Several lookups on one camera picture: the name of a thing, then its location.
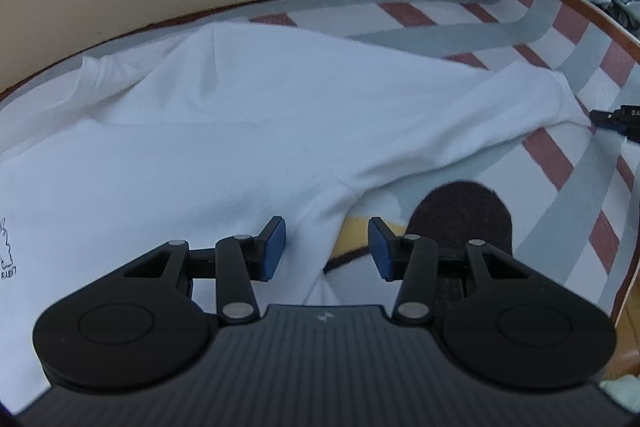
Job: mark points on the checkered floor rug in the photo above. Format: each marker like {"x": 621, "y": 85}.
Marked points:
{"x": 572, "y": 192}

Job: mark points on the light green garment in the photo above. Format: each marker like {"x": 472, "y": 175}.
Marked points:
{"x": 625, "y": 391}

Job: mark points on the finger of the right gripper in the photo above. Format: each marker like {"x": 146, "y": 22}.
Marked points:
{"x": 624, "y": 120}

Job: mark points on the white long-sleeve shirt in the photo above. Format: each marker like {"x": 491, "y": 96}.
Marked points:
{"x": 211, "y": 132}

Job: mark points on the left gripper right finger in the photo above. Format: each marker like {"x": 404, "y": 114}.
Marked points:
{"x": 431, "y": 277}

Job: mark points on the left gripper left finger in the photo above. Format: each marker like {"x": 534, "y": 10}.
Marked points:
{"x": 234, "y": 264}

